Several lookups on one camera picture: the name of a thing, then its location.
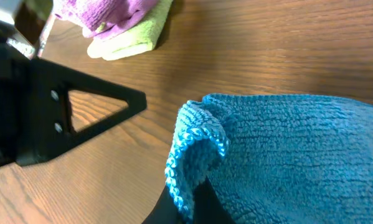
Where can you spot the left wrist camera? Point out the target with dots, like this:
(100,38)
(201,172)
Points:
(23,22)

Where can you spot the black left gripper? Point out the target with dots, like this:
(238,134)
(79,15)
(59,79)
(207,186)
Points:
(47,109)

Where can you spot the purple folded cloth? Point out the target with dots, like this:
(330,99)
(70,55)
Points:
(103,19)

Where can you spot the blue microfibre cloth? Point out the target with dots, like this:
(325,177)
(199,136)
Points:
(275,158)

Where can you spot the green folded cloth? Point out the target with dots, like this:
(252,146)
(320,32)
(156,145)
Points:
(141,38)

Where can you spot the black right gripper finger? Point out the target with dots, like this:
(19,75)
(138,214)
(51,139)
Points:
(207,208)

